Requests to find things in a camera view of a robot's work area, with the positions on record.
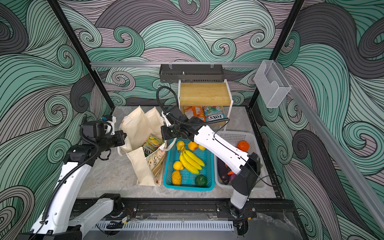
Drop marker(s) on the yellow lemon right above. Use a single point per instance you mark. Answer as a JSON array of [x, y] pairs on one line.
[[201, 147]]

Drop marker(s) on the teal plastic basket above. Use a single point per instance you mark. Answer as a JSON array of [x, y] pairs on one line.
[[188, 179]]

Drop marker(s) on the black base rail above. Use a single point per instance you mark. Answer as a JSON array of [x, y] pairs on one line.
[[217, 207]]

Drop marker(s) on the purple eggplant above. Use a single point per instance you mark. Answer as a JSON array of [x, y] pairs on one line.
[[223, 172]]

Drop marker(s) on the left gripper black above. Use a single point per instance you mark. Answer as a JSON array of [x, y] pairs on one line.
[[120, 136]]

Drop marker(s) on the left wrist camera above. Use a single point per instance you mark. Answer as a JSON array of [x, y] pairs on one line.
[[110, 122]]

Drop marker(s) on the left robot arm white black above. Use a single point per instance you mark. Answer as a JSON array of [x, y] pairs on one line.
[[55, 223]]

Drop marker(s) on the yellow green Fox's candy bag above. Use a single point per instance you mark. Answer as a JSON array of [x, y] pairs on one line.
[[151, 145]]

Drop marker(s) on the yellow orange fruit top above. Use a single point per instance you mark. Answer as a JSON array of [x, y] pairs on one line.
[[192, 146]]

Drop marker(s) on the aluminium wall rail right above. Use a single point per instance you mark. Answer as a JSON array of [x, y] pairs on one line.
[[365, 191]]

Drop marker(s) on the white plastic basket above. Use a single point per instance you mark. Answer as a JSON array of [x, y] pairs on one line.
[[233, 138]]

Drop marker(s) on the clear acrylic wall holder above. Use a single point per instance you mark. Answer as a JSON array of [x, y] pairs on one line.
[[272, 82]]

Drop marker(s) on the orange fruit in white basket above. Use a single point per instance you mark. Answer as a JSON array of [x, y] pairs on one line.
[[243, 146]]

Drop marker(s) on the yellow textured pineapple fruit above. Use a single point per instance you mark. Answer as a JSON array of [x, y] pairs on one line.
[[176, 178]]

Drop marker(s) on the orange snack bag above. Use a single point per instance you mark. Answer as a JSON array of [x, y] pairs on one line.
[[194, 111]]

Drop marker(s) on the aluminium wall rail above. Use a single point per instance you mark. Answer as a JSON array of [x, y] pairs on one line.
[[137, 64], [365, 191]]

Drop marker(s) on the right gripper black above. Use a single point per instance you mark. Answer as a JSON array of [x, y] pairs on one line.
[[166, 130]]

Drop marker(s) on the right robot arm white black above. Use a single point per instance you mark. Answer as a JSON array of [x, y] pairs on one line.
[[247, 167]]

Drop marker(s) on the yellow banana bunch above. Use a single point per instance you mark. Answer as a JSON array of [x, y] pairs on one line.
[[190, 163]]

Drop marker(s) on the yellow lemon on bananas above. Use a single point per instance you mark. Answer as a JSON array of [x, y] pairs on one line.
[[178, 166]]

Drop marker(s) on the teal Fox's candy bag lower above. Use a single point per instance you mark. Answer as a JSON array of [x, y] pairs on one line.
[[214, 114]]

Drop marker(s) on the white slotted cable duct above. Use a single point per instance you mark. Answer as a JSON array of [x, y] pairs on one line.
[[178, 226]]

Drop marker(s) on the green avocado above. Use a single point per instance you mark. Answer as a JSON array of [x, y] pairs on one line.
[[201, 181]]

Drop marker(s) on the white wooden two-tier shelf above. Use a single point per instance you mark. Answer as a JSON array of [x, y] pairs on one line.
[[205, 94]]

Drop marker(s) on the aluminium wall rail back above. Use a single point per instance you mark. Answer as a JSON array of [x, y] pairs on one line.
[[137, 64]]

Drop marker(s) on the yellow lemon left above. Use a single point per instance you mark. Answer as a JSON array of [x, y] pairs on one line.
[[180, 145]]

